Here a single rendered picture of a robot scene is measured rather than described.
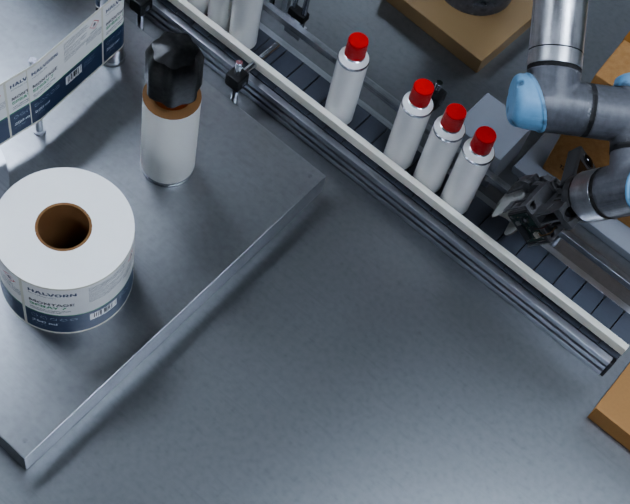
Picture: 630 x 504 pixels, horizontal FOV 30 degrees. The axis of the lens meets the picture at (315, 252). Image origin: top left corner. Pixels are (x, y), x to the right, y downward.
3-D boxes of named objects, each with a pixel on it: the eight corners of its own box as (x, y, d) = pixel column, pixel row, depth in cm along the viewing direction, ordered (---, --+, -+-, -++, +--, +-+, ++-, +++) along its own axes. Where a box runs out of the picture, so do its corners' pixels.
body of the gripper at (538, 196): (498, 209, 178) (552, 197, 168) (530, 175, 182) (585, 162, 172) (526, 249, 180) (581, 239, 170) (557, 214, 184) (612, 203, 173)
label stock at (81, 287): (155, 302, 181) (158, 257, 168) (31, 354, 174) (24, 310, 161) (100, 199, 188) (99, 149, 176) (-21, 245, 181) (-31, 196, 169)
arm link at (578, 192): (607, 156, 168) (637, 201, 170) (584, 161, 172) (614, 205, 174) (578, 187, 165) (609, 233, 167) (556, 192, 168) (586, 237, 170)
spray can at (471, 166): (432, 203, 197) (463, 133, 179) (450, 185, 199) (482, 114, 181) (456, 222, 196) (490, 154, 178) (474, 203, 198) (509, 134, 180)
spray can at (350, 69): (316, 115, 202) (335, 39, 184) (335, 98, 204) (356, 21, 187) (339, 133, 201) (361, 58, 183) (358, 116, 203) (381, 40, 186)
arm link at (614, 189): (689, 153, 160) (686, 215, 159) (630, 167, 170) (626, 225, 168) (647, 140, 157) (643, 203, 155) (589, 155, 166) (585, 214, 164)
